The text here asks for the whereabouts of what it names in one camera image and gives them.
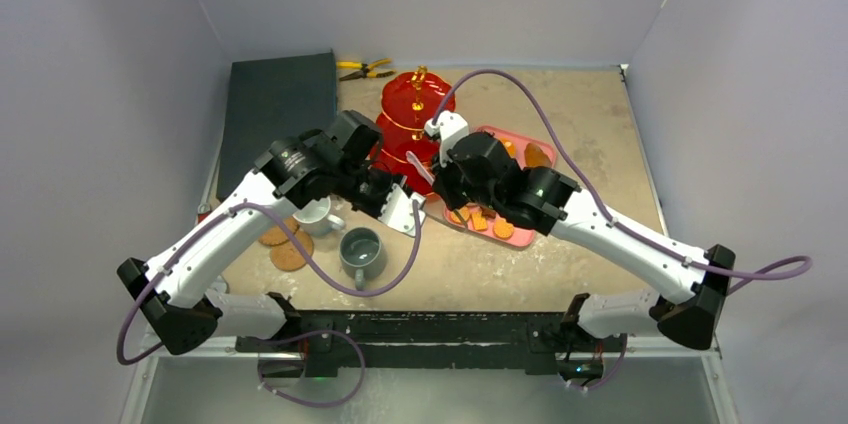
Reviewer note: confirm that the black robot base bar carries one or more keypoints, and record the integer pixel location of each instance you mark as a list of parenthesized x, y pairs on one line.
[(538, 343)]

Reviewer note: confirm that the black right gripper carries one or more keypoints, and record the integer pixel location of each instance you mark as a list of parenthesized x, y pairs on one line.
[(454, 186)]

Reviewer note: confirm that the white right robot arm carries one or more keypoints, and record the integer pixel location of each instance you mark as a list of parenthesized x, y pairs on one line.
[(692, 283)]

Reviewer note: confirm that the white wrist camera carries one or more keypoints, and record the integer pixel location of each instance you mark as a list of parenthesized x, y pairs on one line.
[(400, 209), (446, 129)]

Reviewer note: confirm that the orange glazed donut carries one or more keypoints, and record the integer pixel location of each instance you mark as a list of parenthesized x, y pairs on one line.
[(509, 146)]

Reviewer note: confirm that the pink serving tray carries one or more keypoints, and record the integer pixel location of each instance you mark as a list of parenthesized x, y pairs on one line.
[(540, 200)]

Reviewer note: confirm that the round yellow cracker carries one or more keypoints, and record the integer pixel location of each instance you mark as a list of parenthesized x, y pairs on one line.
[(460, 216), (502, 229)]

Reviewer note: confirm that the yellow handled pliers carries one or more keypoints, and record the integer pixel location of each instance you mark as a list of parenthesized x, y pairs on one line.
[(366, 70)]

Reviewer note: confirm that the dark grey box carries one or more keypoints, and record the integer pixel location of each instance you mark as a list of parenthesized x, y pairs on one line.
[(272, 99)]

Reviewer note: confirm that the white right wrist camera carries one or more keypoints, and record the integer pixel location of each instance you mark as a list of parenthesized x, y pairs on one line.
[(446, 129)]

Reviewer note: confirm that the round yellow cracker bottom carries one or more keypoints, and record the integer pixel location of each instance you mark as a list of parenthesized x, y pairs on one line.
[(460, 216)]

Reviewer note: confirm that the grey ceramic mug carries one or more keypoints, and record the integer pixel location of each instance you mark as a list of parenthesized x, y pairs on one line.
[(363, 256)]

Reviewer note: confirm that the square yellow cracker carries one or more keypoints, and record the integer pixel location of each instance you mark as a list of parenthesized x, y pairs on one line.
[(479, 221)]

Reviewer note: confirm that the woven round coaster upper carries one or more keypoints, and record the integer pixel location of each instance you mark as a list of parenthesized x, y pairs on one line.
[(277, 236)]

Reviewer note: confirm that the white ceramic mug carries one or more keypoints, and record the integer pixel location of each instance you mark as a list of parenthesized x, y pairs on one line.
[(316, 218)]

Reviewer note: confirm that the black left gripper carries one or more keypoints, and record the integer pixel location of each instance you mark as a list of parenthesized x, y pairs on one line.
[(376, 211)]

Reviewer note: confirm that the brown croissant bread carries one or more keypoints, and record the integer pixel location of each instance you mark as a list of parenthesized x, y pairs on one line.
[(535, 156)]

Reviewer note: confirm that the red handled wrench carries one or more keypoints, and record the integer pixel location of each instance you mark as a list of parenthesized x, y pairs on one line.
[(202, 212)]

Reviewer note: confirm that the red three-tier cake stand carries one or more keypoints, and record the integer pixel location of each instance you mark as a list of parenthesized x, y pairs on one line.
[(408, 102)]

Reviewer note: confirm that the round yellow cracker top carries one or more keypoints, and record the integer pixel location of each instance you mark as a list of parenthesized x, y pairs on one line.
[(502, 229)]

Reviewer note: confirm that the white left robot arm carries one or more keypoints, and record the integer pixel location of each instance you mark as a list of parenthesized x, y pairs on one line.
[(174, 289)]

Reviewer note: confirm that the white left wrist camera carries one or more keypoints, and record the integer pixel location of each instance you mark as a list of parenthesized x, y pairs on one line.
[(400, 209)]

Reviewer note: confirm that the woven round coaster lower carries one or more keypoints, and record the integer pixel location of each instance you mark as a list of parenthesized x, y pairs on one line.
[(286, 257)]

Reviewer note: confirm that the woven round coaster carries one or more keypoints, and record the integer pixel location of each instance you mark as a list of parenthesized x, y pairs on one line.
[(286, 257), (277, 236)]

